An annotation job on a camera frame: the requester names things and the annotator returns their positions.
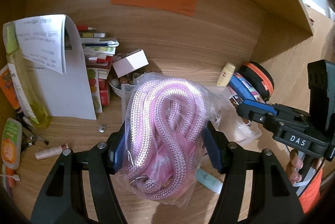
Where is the pink rope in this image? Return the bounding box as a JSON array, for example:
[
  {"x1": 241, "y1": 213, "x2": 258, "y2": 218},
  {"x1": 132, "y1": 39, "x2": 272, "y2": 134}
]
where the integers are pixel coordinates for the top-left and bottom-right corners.
[{"x1": 117, "y1": 72, "x2": 220, "y2": 209}]

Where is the orange sleeve forearm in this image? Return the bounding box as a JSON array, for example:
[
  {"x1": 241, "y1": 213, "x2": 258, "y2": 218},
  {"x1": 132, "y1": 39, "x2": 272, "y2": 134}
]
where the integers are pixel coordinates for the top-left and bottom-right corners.
[{"x1": 299, "y1": 169, "x2": 323, "y2": 214}]

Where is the right hand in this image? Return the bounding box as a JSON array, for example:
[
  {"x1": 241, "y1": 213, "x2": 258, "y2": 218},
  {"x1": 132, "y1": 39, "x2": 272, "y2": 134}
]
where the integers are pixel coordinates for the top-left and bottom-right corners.
[{"x1": 286, "y1": 148, "x2": 325, "y2": 186}]

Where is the black orange round case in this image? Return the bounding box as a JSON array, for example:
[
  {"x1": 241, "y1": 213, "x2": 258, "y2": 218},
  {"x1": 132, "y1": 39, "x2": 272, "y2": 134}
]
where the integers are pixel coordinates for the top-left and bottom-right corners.
[{"x1": 238, "y1": 61, "x2": 275, "y2": 102}]

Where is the small cream lotion bottle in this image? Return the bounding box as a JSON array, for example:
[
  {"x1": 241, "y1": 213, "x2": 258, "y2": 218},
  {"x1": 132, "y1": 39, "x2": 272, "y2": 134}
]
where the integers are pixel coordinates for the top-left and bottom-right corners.
[{"x1": 216, "y1": 63, "x2": 236, "y2": 87}]

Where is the white red lip balm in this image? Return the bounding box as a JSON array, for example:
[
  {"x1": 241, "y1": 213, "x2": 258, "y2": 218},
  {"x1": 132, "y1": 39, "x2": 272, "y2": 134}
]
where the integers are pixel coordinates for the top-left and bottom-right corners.
[{"x1": 35, "y1": 143, "x2": 69, "y2": 160}]

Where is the orange green tube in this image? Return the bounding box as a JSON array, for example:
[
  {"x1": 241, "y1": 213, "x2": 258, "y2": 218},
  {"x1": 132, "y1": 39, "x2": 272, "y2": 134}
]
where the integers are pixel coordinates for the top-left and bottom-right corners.
[{"x1": 1, "y1": 118, "x2": 22, "y2": 170}]

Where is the yellow green spray bottle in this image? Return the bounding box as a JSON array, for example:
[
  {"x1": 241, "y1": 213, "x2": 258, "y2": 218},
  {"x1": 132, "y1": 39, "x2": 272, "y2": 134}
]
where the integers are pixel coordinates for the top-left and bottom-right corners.
[{"x1": 3, "y1": 22, "x2": 50, "y2": 129}]

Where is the small white pink box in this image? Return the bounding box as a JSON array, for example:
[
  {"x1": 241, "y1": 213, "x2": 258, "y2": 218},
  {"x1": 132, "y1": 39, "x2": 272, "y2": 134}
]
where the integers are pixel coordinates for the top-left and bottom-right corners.
[{"x1": 112, "y1": 49, "x2": 149, "y2": 78}]

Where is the orange packet behind bottle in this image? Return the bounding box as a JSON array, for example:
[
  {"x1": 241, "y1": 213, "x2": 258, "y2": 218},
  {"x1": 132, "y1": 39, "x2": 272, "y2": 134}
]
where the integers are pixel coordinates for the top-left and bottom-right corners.
[{"x1": 0, "y1": 65, "x2": 21, "y2": 111}]

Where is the stack of snack packets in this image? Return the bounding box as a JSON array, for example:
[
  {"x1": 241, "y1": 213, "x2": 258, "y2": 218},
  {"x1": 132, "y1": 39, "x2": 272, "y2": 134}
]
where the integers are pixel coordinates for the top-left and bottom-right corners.
[{"x1": 76, "y1": 25, "x2": 119, "y2": 114}]

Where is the white folded paper stand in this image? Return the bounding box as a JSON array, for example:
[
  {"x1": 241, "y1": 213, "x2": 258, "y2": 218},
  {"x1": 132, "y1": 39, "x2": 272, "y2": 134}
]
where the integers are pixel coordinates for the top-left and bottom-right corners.
[{"x1": 3, "y1": 14, "x2": 96, "y2": 120}]

